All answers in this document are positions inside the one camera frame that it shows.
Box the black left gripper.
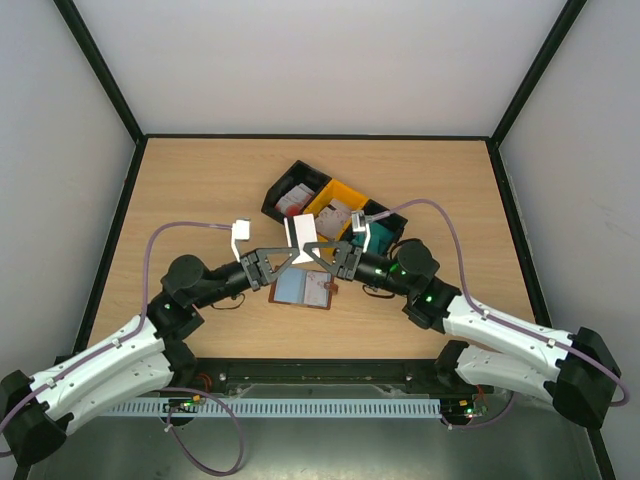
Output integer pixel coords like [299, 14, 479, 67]
[192, 247, 299, 310]

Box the white credit card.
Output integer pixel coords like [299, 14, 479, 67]
[284, 214, 318, 265]
[302, 271, 331, 308]

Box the brown leather card holder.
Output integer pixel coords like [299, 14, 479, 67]
[269, 268, 339, 310]

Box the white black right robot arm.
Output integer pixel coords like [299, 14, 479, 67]
[303, 240, 621, 429]

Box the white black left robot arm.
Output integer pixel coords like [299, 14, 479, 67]
[1, 248, 299, 467]

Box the red white card stack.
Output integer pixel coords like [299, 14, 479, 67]
[275, 183, 314, 217]

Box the green card stack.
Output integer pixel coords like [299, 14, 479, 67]
[350, 222, 394, 255]

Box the yellow plastic bin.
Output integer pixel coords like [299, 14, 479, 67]
[303, 179, 369, 241]

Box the black plastic bin left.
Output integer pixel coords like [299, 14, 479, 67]
[261, 160, 331, 224]

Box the black plastic bin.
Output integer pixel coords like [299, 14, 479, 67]
[341, 199, 408, 255]
[261, 160, 331, 224]

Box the black plastic bin right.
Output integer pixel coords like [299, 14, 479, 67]
[341, 199, 408, 255]

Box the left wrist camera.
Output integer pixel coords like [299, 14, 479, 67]
[230, 218, 251, 261]

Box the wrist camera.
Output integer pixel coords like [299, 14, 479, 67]
[351, 210, 373, 253]
[230, 218, 251, 261]

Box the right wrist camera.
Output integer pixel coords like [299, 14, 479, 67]
[351, 210, 373, 253]

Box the black metal frame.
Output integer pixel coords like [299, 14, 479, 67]
[12, 0, 616, 480]

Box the light blue cable duct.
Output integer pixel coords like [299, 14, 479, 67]
[107, 397, 441, 419]

